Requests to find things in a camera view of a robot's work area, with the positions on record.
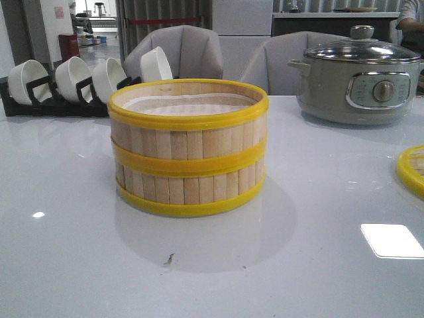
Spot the grey electric cooking pot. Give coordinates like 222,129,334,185
288,58,423,125

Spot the red cylindrical bin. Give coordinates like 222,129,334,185
58,34,80,62

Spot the grey chair left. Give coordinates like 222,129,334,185
123,25,223,79

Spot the white bowl right upright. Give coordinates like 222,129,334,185
140,46,173,82

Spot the grey chair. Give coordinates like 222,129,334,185
123,25,223,79
239,31,344,95

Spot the black dish rack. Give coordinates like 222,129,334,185
0,66,143,117

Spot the grey chair right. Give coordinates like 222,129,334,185
239,31,344,95

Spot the glass pot lid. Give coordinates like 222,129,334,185
304,25,421,64

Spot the person in background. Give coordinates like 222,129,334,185
396,0,423,50

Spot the white cabinet background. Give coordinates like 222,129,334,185
211,1,273,80

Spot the white bowl far left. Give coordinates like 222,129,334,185
7,60,48,105

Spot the bamboo steamer basket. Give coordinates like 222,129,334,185
116,156,266,217
108,79,269,177

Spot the bamboo steamer lid yellow rim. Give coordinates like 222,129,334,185
396,144,424,199

